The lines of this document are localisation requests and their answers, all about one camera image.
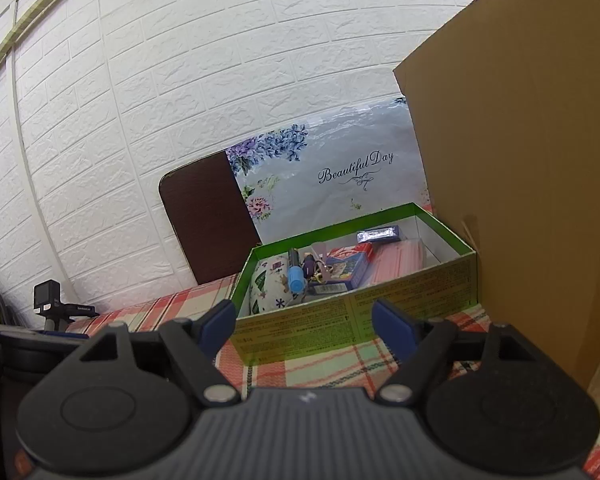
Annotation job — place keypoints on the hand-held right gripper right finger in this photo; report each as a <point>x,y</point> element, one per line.
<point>394,327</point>

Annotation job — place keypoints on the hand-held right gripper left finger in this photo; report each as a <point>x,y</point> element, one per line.
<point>216,325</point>

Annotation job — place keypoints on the green cardboard box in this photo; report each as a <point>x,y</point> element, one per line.
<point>360,310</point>

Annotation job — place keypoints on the floral fabric pouch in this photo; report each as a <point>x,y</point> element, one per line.
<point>270,285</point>

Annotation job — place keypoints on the pink face mask pack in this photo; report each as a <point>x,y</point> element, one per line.
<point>397,260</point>

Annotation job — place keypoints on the blue printed card box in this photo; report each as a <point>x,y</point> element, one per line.
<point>350,265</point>

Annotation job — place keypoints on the marker with blue cap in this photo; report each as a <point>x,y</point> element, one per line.
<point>295,275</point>

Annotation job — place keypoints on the small purple object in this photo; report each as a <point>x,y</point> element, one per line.
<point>310,265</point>

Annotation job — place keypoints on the plaid tablecloth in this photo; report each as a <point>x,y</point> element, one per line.
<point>330,367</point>

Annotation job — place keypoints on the dark brown board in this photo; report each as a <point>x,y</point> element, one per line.
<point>207,215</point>

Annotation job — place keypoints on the floral plastic bag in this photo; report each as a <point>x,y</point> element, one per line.
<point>330,185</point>

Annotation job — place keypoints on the brown cardboard sheet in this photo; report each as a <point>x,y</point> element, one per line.
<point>520,160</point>

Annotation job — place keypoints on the white wall conduit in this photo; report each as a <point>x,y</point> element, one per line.
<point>30,160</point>

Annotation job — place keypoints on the gold wall trim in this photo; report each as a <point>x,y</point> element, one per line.
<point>45,2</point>

